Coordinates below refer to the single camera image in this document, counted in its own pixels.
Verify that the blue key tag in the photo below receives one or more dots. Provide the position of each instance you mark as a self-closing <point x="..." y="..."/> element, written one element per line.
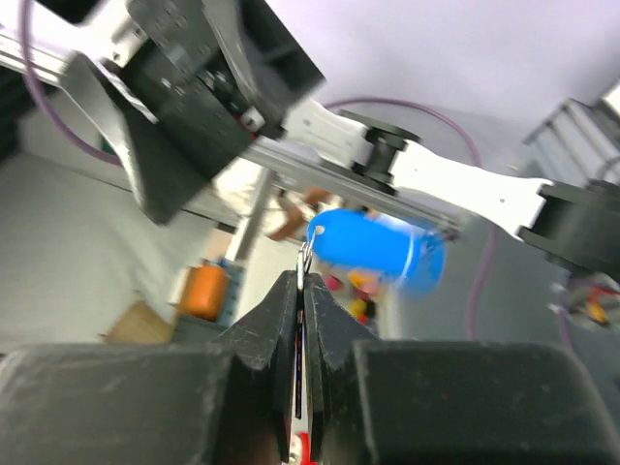
<point x="408" y="256"/>

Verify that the silver key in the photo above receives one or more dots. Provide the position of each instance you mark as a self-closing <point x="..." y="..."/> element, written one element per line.
<point x="303" y="265"/>

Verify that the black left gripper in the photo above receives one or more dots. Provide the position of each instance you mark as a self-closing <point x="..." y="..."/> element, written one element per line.
<point x="200" y="83"/>

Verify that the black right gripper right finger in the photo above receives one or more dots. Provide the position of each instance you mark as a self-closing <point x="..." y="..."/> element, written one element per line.
<point x="374" y="401"/>

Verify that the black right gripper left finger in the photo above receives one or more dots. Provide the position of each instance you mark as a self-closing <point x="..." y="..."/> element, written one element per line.
<point x="227" y="401"/>

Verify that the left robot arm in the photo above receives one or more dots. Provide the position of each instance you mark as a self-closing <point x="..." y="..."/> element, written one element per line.
<point x="577" y="227"/>

